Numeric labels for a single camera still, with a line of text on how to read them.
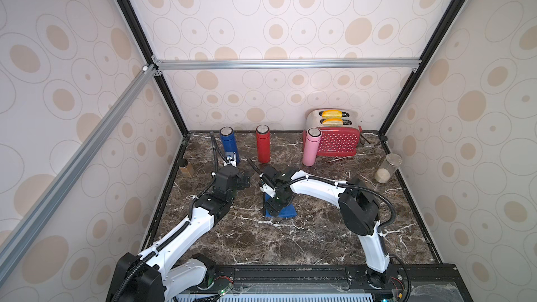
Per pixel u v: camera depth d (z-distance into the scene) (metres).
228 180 0.59
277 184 0.67
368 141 1.16
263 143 0.97
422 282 0.73
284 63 1.09
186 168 0.95
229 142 0.94
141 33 0.81
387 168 0.92
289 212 0.88
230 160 0.68
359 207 0.51
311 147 0.94
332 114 1.00
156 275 0.39
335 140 1.00
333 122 0.97
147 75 0.85
